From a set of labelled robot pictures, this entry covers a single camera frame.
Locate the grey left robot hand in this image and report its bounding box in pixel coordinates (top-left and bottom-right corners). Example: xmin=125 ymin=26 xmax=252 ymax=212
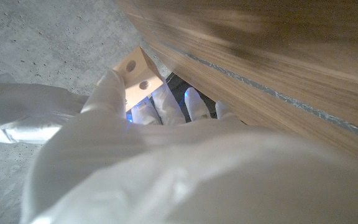
xmin=19 ymin=68 xmax=358 ymax=224

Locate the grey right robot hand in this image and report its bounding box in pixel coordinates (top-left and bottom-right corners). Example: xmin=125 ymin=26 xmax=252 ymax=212
xmin=0 ymin=73 xmax=90 ymax=144

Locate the wooden block with holes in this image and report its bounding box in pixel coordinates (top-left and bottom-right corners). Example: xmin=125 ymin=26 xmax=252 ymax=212
xmin=96 ymin=46 xmax=165 ymax=112

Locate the grey tape outline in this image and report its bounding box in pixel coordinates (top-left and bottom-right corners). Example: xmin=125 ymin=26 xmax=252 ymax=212
xmin=154 ymin=37 xmax=358 ymax=144

